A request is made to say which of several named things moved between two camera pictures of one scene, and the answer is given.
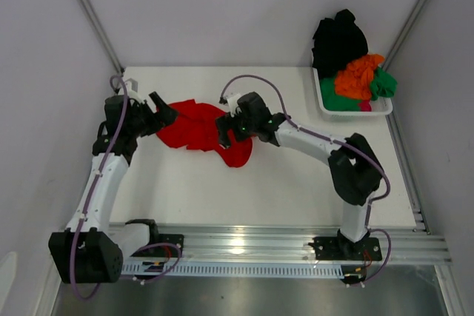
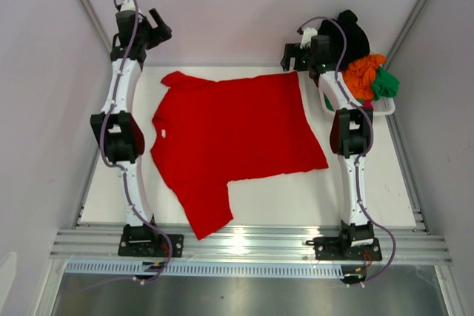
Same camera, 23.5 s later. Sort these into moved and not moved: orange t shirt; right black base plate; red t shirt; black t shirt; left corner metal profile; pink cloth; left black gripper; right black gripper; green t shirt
Moved: left black gripper; right black gripper; red t shirt
Not moved: orange t shirt; left corner metal profile; right black base plate; pink cloth; black t shirt; green t shirt
